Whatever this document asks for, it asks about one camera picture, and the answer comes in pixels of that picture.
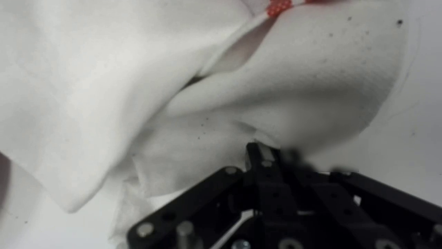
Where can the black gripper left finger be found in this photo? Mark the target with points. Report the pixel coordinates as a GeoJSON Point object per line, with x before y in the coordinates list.
{"type": "Point", "coordinates": [258, 207]}

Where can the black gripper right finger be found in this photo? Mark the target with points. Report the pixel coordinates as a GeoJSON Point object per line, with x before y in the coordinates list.
{"type": "Point", "coordinates": [346, 207]}

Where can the white red-striped tea towel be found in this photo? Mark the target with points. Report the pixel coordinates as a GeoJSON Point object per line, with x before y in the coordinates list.
{"type": "Point", "coordinates": [208, 91]}

